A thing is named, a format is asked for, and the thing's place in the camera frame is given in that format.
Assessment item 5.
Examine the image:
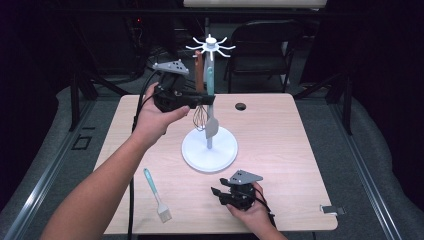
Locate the black chair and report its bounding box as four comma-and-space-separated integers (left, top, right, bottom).
223, 19, 305, 94

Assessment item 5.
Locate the wooden-handled wire whisk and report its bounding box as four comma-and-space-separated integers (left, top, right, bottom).
192, 49, 210, 132

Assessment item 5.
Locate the teal-handled grey spatula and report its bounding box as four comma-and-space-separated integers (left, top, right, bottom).
204, 65, 220, 140

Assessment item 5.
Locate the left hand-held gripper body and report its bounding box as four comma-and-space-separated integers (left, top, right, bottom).
152, 59, 198, 113

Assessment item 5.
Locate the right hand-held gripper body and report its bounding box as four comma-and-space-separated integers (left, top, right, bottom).
219, 169, 264, 211

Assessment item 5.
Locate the white utensil rack stand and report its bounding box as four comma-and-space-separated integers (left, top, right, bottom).
181, 33, 239, 174

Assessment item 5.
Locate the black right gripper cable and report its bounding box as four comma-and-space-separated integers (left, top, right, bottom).
251, 185, 278, 228

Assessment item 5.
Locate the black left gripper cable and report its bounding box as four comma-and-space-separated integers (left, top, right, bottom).
127, 69, 162, 240

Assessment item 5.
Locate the grey metal table bracket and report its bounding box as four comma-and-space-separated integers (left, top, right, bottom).
319, 204, 346, 216

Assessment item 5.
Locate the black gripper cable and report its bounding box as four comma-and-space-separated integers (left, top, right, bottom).
127, 69, 162, 240
251, 185, 278, 228

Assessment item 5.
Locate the person's right hand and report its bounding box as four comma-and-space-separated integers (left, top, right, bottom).
226, 181, 275, 232

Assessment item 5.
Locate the person's left hand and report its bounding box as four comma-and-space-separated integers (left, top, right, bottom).
131, 82, 191, 148

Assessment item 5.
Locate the teal-handled pastry brush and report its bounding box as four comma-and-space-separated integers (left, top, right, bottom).
143, 168, 173, 224

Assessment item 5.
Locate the black metal frame stand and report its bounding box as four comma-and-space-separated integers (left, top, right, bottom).
293, 73, 354, 136
68, 70, 130, 133

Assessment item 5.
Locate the aluminium floor rail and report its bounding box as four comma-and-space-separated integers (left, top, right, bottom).
328, 99, 403, 240
2, 99, 96, 240

